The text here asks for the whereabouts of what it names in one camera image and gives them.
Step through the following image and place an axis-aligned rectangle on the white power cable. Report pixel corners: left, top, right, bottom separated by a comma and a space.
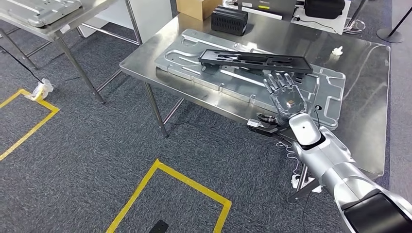
275, 141, 302, 181

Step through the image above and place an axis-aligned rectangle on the brown cardboard box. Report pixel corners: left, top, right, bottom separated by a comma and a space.
175, 0, 223, 22

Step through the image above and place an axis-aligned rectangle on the plastic wrapped floor bundle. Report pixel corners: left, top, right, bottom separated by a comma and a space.
24, 78, 55, 101

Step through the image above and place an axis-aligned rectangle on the black vented device box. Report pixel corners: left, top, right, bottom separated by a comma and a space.
210, 5, 249, 37

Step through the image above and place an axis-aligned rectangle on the white power strip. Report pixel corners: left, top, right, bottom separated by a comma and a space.
291, 173, 323, 194

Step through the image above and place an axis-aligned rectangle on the black camera bracket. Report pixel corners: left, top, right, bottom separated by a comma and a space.
249, 123, 291, 138

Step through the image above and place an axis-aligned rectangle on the yellow floor tape square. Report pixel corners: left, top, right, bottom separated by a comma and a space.
0, 88, 61, 162
105, 158, 233, 233

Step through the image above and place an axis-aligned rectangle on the white desk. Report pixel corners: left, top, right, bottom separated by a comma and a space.
223, 0, 352, 35

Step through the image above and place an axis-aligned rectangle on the stainless steel workbench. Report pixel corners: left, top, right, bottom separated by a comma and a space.
119, 13, 392, 204

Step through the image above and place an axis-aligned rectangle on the black stanchion post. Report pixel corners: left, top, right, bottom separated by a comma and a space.
376, 5, 412, 44

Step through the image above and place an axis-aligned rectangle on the white panel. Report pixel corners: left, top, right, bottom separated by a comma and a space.
77, 0, 175, 43

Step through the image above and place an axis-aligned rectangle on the black bag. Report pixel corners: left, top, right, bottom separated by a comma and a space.
304, 0, 346, 20

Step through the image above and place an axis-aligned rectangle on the black plastic frame part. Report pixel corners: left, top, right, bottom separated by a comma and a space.
197, 48, 314, 85

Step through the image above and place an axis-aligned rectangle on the thin black floor cable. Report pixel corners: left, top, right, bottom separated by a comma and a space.
0, 44, 43, 83

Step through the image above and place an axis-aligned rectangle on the steel frame table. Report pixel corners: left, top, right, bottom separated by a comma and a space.
0, 0, 142, 105

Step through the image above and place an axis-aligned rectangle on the stamped grey metal plate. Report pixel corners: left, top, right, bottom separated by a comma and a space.
154, 28, 347, 131
0, 0, 83, 28

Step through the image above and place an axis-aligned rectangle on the chrome stool base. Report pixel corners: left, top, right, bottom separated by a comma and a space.
342, 0, 368, 35

